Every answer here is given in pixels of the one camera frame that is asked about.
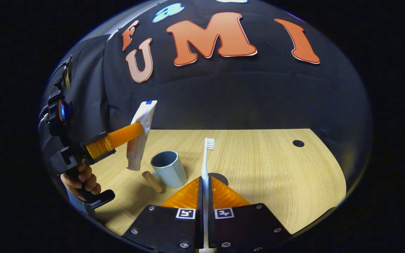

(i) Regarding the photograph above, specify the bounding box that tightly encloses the round brown coaster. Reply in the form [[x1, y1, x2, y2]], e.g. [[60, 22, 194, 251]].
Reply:
[[209, 173, 229, 187]]

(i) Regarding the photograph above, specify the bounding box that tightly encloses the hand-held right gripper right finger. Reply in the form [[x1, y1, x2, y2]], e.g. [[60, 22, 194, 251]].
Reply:
[[208, 176, 292, 252]]

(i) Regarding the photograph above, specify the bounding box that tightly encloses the white toothbrush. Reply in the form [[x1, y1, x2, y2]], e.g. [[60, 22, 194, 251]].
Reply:
[[201, 138, 216, 251]]

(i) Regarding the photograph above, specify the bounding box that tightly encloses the white toothpaste tube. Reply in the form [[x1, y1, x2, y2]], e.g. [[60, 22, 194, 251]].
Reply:
[[126, 100, 158, 171]]

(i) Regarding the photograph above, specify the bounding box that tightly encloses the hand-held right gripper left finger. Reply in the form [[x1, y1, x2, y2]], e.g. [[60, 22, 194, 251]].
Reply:
[[123, 177, 203, 253]]

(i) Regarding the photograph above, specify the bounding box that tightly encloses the blue cup with wooden handle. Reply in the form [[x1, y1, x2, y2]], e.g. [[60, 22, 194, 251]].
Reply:
[[142, 150, 188, 194]]

